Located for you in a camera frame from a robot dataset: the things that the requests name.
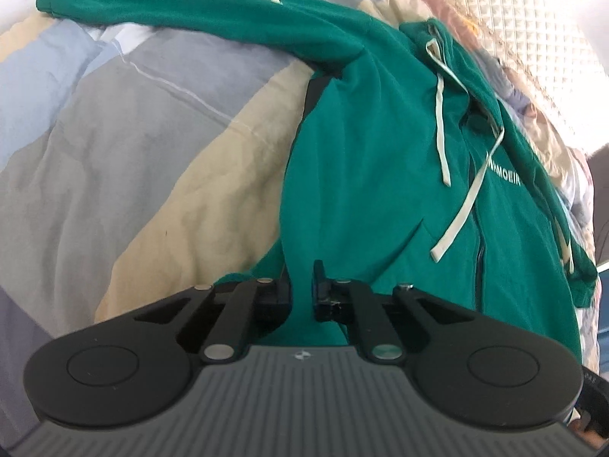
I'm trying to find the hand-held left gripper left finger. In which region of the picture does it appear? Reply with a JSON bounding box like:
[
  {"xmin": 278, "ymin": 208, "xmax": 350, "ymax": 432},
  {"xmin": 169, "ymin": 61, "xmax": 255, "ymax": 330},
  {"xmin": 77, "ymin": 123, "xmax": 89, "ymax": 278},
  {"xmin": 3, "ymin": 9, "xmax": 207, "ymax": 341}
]
[{"xmin": 133, "ymin": 259, "xmax": 292, "ymax": 363}]

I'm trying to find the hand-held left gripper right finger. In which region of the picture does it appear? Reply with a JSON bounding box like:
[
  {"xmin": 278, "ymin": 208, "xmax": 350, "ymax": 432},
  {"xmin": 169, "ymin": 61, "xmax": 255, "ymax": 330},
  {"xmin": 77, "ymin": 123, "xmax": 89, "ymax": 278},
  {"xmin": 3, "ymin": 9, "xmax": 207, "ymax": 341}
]
[{"xmin": 311, "ymin": 259, "xmax": 477, "ymax": 363}]

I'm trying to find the green hoodie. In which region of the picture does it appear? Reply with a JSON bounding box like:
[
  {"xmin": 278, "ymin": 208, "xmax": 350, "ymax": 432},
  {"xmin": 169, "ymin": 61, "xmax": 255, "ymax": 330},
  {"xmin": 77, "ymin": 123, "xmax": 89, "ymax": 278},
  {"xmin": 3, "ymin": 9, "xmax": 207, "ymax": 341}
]
[{"xmin": 35, "ymin": 0, "xmax": 599, "ymax": 363}]

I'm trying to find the cream quilted headboard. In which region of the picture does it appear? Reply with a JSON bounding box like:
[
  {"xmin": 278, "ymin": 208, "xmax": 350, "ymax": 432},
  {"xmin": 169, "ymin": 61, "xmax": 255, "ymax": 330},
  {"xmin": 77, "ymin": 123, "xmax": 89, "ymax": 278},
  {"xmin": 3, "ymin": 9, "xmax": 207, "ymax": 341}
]
[{"xmin": 400, "ymin": 0, "xmax": 609, "ymax": 153}]

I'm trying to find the checkered quilt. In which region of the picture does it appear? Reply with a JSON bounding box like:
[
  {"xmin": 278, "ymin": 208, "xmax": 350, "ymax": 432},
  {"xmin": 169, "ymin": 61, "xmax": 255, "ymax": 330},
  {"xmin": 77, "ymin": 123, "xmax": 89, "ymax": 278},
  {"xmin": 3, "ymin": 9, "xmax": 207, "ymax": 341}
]
[{"xmin": 0, "ymin": 0, "xmax": 609, "ymax": 439}]

